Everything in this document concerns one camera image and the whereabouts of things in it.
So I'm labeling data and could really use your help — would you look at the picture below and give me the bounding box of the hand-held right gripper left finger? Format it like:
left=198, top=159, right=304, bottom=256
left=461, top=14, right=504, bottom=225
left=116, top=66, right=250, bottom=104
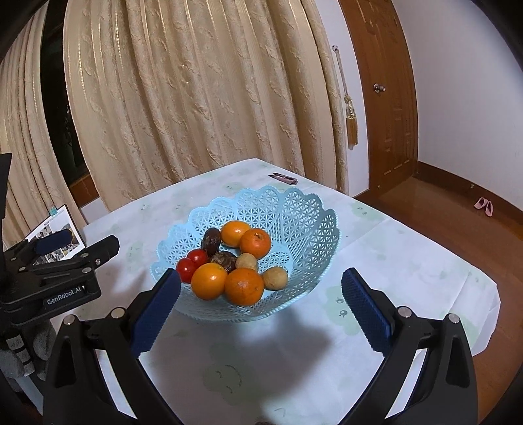
left=43, top=267, right=182, bottom=425

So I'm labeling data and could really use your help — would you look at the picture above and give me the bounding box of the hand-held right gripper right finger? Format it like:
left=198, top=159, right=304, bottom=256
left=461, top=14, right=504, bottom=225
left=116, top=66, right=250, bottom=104
left=339, top=267, right=479, bottom=425

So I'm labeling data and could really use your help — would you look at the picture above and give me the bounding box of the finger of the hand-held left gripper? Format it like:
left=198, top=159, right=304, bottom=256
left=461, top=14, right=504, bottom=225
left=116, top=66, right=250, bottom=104
left=25, top=235, right=120, bottom=282
left=4, top=229, right=74, bottom=266

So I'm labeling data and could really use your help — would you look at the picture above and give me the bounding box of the small orange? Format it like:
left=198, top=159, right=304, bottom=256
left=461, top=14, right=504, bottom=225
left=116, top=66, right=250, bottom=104
left=191, top=263, right=228, bottom=301
left=239, top=229, right=272, bottom=259
left=221, top=221, right=252, bottom=248

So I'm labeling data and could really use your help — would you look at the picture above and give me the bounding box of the dark passion fruit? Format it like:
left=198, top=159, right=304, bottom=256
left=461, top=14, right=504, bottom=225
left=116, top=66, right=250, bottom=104
left=201, top=228, right=222, bottom=257
left=210, top=251, right=238, bottom=274

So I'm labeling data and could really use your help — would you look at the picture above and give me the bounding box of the large orange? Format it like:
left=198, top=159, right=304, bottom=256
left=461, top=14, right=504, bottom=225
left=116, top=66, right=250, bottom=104
left=224, top=267, right=265, bottom=306

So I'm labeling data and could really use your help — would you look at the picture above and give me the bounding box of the yellowish round fruit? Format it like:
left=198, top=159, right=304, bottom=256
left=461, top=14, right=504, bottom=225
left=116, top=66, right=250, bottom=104
left=261, top=266, right=289, bottom=291
left=235, top=252, right=259, bottom=272

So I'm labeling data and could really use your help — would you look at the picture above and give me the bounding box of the light blue plastic basket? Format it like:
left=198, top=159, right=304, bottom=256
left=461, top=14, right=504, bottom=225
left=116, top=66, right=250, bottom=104
left=151, top=185, right=341, bottom=323

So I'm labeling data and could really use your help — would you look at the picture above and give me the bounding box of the person's left hand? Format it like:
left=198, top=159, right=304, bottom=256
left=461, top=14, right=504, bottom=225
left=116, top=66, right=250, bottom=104
left=0, top=321, right=56, bottom=381

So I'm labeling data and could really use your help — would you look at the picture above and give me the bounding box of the photo collage card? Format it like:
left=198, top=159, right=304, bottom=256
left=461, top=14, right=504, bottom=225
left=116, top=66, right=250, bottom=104
left=25, top=203, right=87, bottom=264

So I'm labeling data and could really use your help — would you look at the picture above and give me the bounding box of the wooden cabinet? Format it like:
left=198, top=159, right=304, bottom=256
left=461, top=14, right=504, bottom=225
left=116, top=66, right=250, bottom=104
left=67, top=172, right=101, bottom=209

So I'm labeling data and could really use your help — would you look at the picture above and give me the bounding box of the white printed tablecloth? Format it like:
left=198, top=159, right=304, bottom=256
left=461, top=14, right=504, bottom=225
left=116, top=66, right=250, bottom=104
left=53, top=157, right=501, bottom=425

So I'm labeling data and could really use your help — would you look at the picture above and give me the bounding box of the beige curtain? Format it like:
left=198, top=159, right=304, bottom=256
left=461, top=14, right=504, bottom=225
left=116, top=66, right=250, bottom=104
left=0, top=8, right=88, bottom=250
left=63, top=0, right=348, bottom=213

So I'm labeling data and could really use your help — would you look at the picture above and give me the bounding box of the gold curtain tassel tieback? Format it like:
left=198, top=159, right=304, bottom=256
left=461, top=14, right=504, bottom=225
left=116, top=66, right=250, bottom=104
left=333, top=45, right=359, bottom=150

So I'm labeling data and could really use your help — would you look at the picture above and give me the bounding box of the brown wooden door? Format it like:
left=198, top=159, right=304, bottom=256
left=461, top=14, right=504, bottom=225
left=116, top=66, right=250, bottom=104
left=339, top=0, right=419, bottom=191

